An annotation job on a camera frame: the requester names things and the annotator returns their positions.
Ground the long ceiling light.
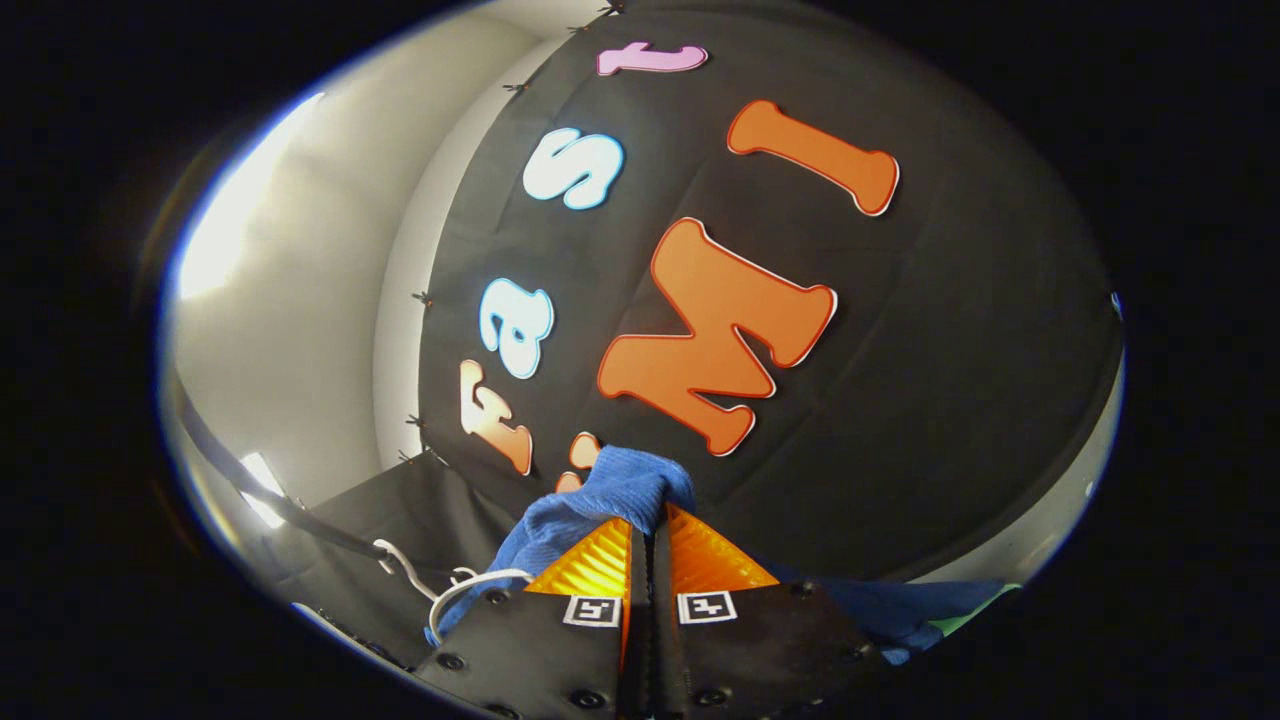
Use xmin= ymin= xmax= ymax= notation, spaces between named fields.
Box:
xmin=175 ymin=92 xmax=326 ymax=301

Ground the black clothes rack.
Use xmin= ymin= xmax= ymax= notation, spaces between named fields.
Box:
xmin=172 ymin=385 xmax=451 ymax=581

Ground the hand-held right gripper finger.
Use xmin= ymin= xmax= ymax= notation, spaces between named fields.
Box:
xmin=652 ymin=503 xmax=901 ymax=720
xmin=412 ymin=515 xmax=653 ymax=720

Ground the black backdrop cloth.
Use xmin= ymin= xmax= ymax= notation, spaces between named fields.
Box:
xmin=265 ymin=0 xmax=1126 ymax=671

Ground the small ceiling light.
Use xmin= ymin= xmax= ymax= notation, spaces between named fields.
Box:
xmin=240 ymin=452 xmax=286 ymax=529

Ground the white clothes hanger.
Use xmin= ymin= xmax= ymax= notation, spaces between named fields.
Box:
xmin=372 ymin=538 xmax=441 ymax=603
xmin=427 ymin=566 xmax=537 ymax=647

